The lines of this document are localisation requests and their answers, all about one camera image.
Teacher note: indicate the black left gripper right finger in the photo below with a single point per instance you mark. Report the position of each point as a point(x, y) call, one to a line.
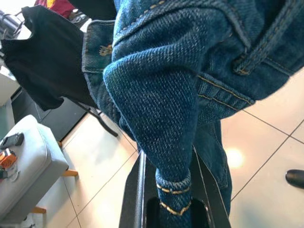
point(209, 213)

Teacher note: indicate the black handheld device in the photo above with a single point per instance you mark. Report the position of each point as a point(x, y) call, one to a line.
point(12, 140)

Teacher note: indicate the black tripod stand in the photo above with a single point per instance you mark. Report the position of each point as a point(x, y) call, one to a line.
point(108, 126)

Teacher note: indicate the black shirt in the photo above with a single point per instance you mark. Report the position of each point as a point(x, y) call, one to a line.
point(47, 59)

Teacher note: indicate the silver clothes rack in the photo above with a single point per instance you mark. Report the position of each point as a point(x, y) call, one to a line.
point(10, 20)

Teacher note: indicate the black shoe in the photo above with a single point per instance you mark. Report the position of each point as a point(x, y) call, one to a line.
point(297, 179)

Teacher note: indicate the grey upholstered ottoman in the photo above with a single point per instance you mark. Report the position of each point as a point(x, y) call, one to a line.
point(31, 147)

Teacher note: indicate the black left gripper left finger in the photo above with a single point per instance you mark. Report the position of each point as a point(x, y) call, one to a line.
point(135, 202)

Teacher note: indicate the red yellow garment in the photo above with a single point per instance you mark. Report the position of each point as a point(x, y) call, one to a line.
point(59, 6)

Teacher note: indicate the blue denim jeans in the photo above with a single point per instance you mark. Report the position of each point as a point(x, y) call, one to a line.
point(166, 95)

